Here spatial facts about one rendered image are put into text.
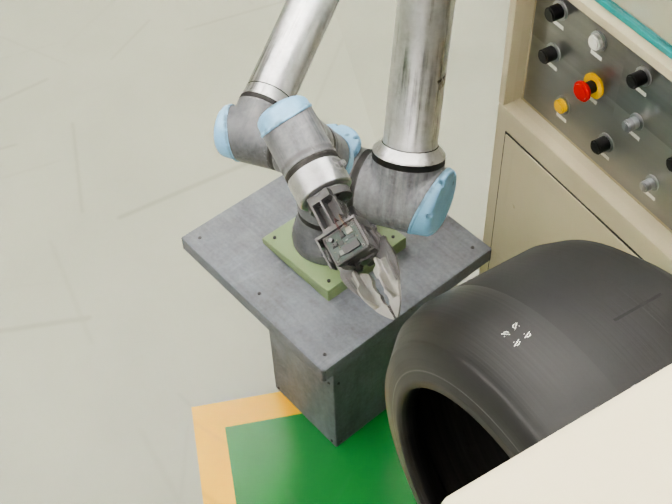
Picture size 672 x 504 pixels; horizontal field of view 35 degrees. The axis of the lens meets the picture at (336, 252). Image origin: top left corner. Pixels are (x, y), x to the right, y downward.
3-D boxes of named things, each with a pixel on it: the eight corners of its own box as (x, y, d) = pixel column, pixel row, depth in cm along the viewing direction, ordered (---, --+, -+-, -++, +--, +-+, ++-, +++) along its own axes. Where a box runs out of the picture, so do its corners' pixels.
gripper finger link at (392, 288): (385, 316, 155) (356, 261, 158) (398, 318, 160) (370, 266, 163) (403, 304, 154) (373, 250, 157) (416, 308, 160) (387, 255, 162)
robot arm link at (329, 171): (302, 193, 171) (352, 160, 168) (316, 219, 170) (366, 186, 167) (278, 183, 163) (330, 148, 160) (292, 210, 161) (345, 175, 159)
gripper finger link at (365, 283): (367, 327, 156) (338, 272, 158) (381, 329, 161) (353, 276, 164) (385, 316, 155) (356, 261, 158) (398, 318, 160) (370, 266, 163)
